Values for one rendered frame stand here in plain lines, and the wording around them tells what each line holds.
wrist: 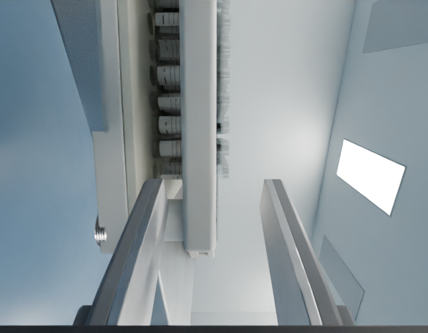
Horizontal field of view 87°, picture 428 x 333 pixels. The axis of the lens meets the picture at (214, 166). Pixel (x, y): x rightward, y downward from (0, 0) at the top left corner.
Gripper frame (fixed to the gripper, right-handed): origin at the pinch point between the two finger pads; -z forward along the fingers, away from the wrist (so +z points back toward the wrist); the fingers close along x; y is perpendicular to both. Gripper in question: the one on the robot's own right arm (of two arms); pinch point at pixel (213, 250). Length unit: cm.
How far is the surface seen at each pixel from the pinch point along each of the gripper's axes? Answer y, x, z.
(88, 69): -2.8, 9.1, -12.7
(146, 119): -0.7, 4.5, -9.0
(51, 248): 109, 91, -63
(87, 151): 89, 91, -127
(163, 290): 25.9, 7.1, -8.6
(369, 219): 230, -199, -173
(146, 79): -2.7, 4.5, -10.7
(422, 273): 209, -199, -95
